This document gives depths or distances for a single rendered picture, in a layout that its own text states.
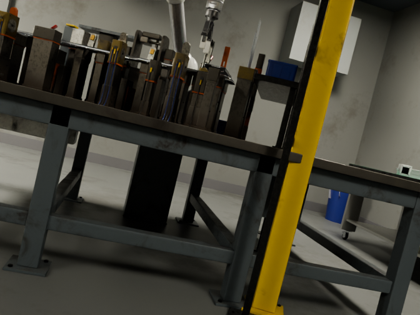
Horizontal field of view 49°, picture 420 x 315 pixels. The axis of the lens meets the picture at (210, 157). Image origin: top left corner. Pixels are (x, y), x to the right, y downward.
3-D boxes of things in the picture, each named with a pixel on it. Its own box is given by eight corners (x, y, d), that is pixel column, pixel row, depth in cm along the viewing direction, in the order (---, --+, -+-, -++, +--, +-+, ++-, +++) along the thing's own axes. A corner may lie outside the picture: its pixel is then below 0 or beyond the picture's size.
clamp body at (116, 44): (94, 104, 235) (109, 37, 233) (102, 106, 246) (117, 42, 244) (105, 107, 234) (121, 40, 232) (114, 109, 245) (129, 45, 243)
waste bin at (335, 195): (361, 229, 545) (372, 189, 543) (330, 222, 537) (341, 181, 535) (344, 220, 588) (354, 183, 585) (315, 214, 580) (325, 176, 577)
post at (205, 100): (194, 127, 211) (209, 66, 209) (196, 128, 216) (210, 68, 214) (204, 130, 210) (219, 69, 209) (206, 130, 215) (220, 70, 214)
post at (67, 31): (49, 92, 296) (64, 25, 294) (54, 94, 304) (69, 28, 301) (59, 95, 295) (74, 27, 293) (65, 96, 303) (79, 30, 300)
